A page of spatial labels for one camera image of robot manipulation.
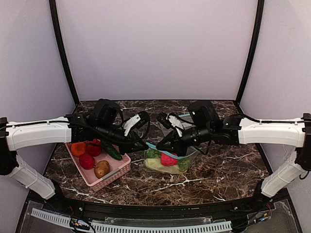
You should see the black frame post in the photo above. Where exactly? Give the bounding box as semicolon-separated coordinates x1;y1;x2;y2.
234;0;265;108
49;0;80;106

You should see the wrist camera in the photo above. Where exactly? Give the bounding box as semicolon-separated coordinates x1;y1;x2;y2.
122;111;150;136
156;112;185;137

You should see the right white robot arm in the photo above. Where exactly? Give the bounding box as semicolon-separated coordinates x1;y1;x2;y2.
156;100;311;199

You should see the orange toy fruit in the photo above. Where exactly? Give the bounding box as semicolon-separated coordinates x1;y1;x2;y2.
70;142;86;157

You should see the pink perforated plastic basket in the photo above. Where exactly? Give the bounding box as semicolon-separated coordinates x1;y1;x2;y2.
65;143;131;192

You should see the red toy fruit front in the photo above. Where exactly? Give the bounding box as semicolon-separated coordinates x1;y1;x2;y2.
79;153;95;170

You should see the right black frame post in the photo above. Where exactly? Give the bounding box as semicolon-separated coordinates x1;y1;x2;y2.
234;0;265;108

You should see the green toy leafy vegetable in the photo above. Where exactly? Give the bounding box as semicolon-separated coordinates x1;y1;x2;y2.
145;149;161;159

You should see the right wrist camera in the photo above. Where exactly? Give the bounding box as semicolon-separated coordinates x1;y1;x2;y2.
156;112;185;137

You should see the black front rail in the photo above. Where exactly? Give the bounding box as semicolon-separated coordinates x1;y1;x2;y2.
44;186;290;221

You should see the dark green toy cucumber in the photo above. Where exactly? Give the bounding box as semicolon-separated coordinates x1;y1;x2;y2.
101;141;122;161

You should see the red toy fruit left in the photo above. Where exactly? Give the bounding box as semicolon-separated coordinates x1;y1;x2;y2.
86;142;102;157

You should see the green toy bell pepper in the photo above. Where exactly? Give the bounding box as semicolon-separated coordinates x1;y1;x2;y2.
177;158;191;172

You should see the red toy tomato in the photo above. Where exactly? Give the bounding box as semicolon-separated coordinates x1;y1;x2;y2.
160;153;178;166

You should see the white slotted cable duct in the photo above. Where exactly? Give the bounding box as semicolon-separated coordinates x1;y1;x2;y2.
31;208;232;233

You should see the clear zip bag blue zipper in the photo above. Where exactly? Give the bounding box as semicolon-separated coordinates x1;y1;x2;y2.
144;143;199;174

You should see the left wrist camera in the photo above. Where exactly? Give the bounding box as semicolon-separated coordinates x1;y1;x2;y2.
122;111;150;136

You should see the brown toy potato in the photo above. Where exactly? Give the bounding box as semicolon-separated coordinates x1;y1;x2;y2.
94;160;110;179

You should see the red toy fruit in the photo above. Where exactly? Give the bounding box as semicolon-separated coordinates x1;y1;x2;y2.
79;153;95;170
86;142;102;157

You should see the left black frame post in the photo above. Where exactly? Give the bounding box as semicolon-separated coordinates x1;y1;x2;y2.
49;0;80;106

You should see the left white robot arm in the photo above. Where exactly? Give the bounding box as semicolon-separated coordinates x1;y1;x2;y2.
0;99;150;201

